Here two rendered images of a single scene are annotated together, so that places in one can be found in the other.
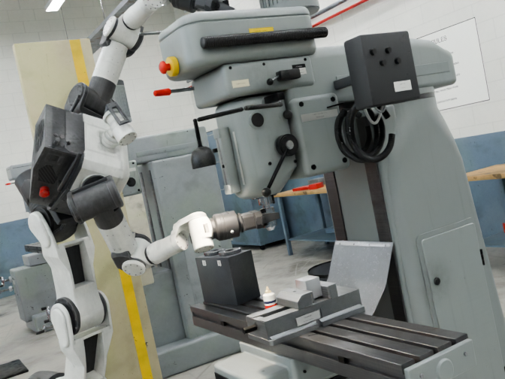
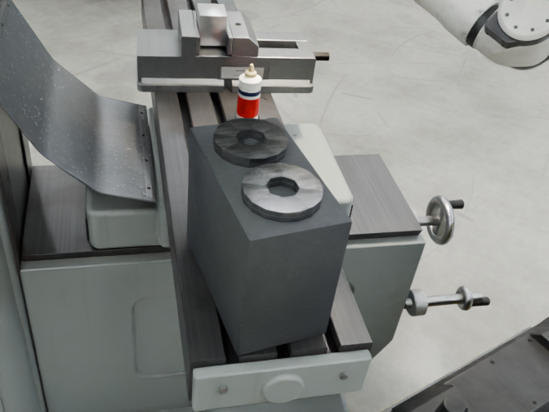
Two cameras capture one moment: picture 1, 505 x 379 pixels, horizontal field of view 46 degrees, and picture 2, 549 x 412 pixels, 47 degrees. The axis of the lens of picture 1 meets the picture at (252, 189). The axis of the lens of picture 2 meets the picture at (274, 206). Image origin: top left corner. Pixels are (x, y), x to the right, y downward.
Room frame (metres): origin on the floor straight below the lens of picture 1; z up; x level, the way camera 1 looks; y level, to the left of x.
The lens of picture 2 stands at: (2.93, 0.32, 1.52)
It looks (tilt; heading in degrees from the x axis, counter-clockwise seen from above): 39 degrees down; 193
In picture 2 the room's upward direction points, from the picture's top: 8 degrees clockwise
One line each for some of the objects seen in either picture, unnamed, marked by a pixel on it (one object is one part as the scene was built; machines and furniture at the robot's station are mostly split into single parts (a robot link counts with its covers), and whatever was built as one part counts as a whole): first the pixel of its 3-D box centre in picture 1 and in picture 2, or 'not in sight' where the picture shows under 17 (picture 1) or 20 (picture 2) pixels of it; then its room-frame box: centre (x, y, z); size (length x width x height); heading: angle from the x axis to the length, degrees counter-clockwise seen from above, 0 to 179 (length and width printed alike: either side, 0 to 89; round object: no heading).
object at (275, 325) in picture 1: (303, 306); (225, 49); (1.82, -0.08, 0.96); 0.35 x 0.15 x 0.11; 118
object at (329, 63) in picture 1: (358, 74); not in sight; (2.22, -0.47, 1.66); 0.80 x 0.23 x 0.20; 120
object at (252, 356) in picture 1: (296, 355); (216, 174); (1.97, -0.03, 0.76); 0.50 x 0.35 x 0.12; 120
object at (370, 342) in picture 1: (297, 328); (216, 118); (1.93, -0.05, 0.86); 1.24 x 0.23 x 0.08; 30
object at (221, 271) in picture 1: (226, 274); (258, 226); (2.35, 0.17, 1.00); 0.22 x 0.12 x 0.20; 40
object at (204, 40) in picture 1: (267, 37); not in sight; (1.86, -0.14, 1.79); 0.45 x 0.04 x 0.04; 120
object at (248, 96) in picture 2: (270, 302); (249, 91); (1.96, 0.02, 0.96); 0.04 x 0.04 x 0.11
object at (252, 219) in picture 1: (241, 222); not in sight; (1.95, 0.06, 1.24); 0.13 x 0.12 x 0.10; 11
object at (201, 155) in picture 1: (202, 156); not in sight; (1.78, 0.13, 1.47); 0.07 x 0.07 x 0.06
